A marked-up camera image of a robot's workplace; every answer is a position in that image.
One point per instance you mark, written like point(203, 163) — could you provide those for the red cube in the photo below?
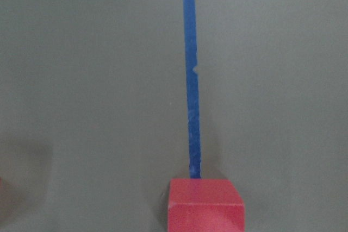
point(204, 205)

